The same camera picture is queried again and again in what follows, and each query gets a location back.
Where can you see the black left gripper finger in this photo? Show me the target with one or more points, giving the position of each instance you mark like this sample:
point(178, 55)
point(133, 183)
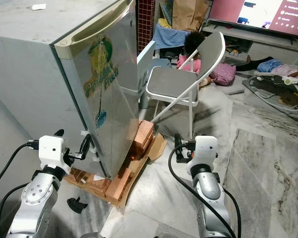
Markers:
point(59, 134)
point(85, 145)

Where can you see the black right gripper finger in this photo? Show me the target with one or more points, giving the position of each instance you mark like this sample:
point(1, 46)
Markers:
point(176, 140)

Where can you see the silver fridge door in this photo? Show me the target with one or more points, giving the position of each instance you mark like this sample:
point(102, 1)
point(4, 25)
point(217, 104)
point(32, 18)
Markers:
point(121, 99)

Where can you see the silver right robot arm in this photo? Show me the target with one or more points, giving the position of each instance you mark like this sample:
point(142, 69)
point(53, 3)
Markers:
point(208, 188)

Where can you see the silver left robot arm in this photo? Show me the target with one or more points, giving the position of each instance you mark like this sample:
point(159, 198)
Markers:
point(37, 198)

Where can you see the grey mini fridge body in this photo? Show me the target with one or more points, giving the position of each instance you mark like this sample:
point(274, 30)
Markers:
point(35, 84)

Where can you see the orange clay brick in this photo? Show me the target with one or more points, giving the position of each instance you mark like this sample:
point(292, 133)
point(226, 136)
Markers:
point(89, 181)
point(144, 139)
point(119, 188)

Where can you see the small black floor object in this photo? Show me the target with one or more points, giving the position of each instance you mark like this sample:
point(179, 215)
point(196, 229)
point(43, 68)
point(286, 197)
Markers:
point(77, 205)

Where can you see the grey metal folding chair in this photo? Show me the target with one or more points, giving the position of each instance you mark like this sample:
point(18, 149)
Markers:
point(169, 82)

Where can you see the green yellow fruit sticker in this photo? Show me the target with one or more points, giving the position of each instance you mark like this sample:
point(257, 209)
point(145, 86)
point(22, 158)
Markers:
point(102, 74)

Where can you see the purple dotted bag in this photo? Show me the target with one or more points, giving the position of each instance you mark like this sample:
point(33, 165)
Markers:
point(223, 74)

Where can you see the child in pink clothes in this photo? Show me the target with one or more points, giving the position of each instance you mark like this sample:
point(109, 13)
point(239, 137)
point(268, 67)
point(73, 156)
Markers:
point(194, 43)

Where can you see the blue towel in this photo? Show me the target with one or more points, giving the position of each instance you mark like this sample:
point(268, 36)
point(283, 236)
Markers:
point(169, 37)

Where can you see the grey baby bouncer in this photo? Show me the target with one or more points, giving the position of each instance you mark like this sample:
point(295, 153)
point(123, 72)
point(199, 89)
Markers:
point(278, 94)

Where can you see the blue pink cloth bundle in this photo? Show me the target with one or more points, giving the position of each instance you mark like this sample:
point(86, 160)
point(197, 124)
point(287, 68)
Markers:
point(270, 65)

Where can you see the red lattice panel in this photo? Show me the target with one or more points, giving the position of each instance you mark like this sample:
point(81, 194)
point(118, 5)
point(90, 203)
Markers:
point(146, 20)

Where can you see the brown paper bag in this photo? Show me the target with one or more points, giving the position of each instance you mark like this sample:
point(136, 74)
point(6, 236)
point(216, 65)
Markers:
point(188, 15)

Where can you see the white television stand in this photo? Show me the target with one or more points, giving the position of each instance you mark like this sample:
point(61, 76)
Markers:
point(268, 49)

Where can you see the small white paper scrap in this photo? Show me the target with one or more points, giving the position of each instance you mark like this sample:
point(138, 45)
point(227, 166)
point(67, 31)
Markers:
point(38, 7)

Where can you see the colourful picture book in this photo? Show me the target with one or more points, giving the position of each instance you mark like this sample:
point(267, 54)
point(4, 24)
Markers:
point(166, 11)

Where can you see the television with maroon screen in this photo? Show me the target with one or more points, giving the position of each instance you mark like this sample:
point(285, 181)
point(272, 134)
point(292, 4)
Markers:
point(258, 12)

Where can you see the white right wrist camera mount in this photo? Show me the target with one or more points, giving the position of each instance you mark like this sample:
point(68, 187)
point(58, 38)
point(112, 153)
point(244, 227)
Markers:
point(206, 148)

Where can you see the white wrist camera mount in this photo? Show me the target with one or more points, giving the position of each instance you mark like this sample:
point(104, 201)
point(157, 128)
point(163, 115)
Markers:
point(206, 148)
point(53, 153)

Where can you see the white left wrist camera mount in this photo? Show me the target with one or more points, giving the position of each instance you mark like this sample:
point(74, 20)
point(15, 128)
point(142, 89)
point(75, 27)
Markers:
point(53, 153)

